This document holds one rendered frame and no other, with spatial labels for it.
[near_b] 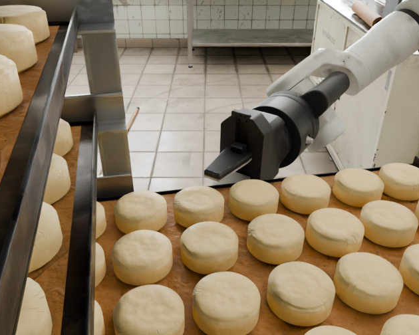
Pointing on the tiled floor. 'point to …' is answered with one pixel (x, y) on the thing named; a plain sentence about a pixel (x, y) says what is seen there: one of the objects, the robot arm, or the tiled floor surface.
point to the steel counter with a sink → (243, 36)
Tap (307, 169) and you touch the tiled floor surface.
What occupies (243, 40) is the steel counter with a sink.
